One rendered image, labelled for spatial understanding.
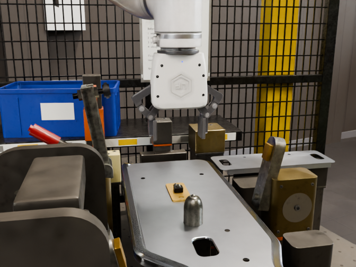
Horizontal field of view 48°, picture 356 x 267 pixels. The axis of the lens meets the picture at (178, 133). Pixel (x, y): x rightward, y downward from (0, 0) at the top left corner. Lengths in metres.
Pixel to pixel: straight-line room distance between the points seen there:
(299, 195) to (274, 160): 0.09
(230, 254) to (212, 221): 0.10
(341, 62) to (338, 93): 0.35
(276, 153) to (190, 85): 0.20
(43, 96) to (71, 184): 0.76
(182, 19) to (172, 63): 0.07
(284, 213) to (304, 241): 0.12
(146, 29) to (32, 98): 0.41
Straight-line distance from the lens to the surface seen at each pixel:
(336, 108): 4.93
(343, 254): 1.25
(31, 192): 0.33
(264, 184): 0.75
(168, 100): 0.70
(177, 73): 0.70
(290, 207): 0.78
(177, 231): 0.65
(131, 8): 0.76
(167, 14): 0.69
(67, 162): 0.40
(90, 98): 0.70
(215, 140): 1.03
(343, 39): 4.84
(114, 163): 0.82
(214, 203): 0.74
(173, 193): 0.78
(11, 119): 1.13
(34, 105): 1.10
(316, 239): 0.68
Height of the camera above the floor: 1.31
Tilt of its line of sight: 15 degrees down
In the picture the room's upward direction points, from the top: straight up
